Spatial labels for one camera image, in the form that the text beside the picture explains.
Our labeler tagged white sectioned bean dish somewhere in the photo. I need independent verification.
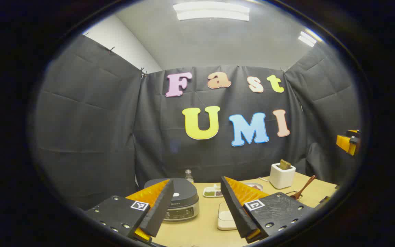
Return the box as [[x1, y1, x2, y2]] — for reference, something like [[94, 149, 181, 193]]
[[203, 184, 224, 198]]

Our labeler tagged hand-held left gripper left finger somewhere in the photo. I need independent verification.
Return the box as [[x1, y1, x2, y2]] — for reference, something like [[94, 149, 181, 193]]
[[84, 178, 175, 245]]

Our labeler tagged clear glass dish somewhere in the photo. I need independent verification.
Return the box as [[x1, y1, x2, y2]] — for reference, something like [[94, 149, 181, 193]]
[[217, 201, 237, 231]]

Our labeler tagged brown wooden spoon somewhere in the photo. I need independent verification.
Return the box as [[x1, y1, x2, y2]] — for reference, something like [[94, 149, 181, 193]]
[[291, 175, 317, 200]]

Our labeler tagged black backdrop cloth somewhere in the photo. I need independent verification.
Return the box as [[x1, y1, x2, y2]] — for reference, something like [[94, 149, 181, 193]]
[[35, 34, 361, 210]]

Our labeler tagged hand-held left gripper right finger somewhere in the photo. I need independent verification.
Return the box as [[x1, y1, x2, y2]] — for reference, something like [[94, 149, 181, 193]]
[[220, 176, 316, 244]]

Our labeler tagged small ceiling light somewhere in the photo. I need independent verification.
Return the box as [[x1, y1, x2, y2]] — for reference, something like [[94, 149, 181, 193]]
[[298, 29, 323, 47]]

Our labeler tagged white toaster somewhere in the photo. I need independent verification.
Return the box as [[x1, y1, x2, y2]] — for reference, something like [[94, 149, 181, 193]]
[[270, 163, 296, 189]]

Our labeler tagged black and silver rice cooker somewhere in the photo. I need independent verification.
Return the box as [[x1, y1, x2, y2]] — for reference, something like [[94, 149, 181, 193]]
[[144, 178, 200, 222]]

